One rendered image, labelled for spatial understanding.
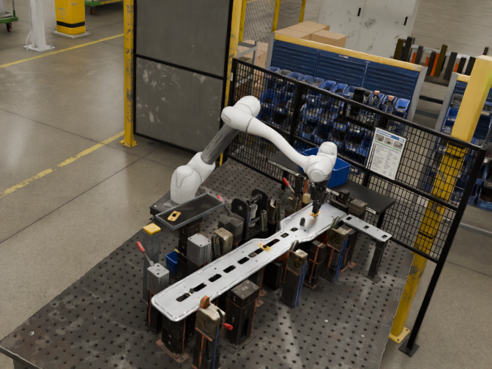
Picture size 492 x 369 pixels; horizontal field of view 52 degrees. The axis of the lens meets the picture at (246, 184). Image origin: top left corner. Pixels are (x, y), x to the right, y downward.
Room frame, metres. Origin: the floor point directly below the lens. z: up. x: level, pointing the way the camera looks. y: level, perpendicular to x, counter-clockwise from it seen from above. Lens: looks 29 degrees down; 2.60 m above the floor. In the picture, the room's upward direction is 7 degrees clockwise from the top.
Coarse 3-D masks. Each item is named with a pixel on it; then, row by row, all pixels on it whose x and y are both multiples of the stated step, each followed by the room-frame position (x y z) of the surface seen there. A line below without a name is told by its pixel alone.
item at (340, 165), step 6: (306, 150) 3.14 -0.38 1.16; (312, 150) 3.19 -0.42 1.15; (306, 156) 3.08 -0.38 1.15; (336, 162) 3.09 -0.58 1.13; (342, 162) 3.06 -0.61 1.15; (300, 168) 3.10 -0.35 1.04; (336, 168) 3.08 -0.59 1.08; (342, 168) 2.94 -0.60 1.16; (348, 168) 3.00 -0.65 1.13; (336, 174) 2.91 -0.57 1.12; (342, 174) 2.95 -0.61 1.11; (330, 180) 2.91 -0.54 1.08; (336, 180) 2.92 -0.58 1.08; (342, 180) 2.97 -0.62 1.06; (330, 186) 2.91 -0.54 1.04
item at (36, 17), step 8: (32, 0) 8.32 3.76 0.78; (40, 0) 8.41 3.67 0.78; (32, 8) 8.33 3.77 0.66; (40, 8) 8.40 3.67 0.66; (32, 16) 8.33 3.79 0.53; (40, 16) 8.38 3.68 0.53; (32, 24) 8.34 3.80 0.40; (40, 24) 8.37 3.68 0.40; (32, 32) 8.34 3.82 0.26; (40, 32) 8.36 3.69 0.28; (32, 40) 8.35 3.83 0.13; (40, 40) 8.34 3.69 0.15; (32, 48) 8.25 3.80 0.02; (40, 48) 8.31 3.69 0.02; (48, 48) 8.37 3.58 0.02
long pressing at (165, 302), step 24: (288, 216) 2.54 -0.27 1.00; (264, 240) 2.26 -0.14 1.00; (288, 240) 2.30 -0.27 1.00; (216, 264) 2.01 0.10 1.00; (240, 264) 2.03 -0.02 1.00; (264, 264) 2.06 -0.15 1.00; (168, 288) 1.79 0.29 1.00; (216, 288) 1.83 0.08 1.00; (168, 312) 1.64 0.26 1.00; (192, 312) 1.67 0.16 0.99
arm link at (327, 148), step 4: (324, 144) 2.55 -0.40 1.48; (328, 144) 2.55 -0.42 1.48; (332, 144) 2.56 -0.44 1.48; (320, 148) 2.56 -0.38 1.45; (324, 148) 2.53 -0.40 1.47; (328, 148) 2.53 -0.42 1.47; (332, 148) 2.53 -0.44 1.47; (336, 148) 2.56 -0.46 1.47; (320, 152) 2.53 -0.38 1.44; (324, 152) 2.52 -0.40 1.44; (328, 152) 2.52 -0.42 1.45; (332, 152) 2.52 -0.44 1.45; (336, 152) 2.54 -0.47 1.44; (328, 156) 2.50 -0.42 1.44; (332, 156) 2.51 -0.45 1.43; (336, 156) 2.55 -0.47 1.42; (332, 160) 2.50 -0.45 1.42; (332, 164) 2.49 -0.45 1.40
